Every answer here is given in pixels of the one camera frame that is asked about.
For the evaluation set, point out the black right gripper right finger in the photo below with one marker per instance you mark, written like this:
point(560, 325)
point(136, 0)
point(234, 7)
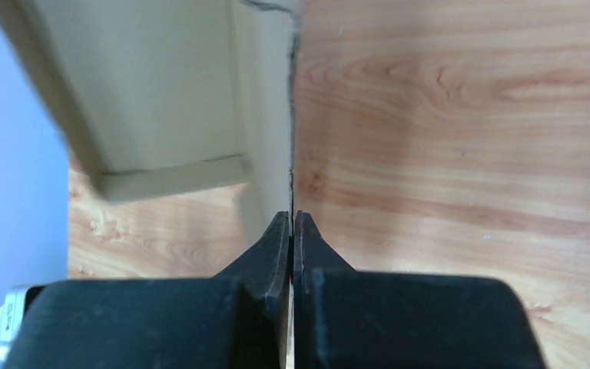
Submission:
point(345, 318)

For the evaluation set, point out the brown cardboard box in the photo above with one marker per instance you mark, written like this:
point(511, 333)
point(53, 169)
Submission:
point(157, 98)

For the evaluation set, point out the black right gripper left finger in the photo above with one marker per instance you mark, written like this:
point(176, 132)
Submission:
point(236, 319)

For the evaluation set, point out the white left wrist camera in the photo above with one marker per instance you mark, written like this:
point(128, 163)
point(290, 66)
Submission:
point(16, 303)

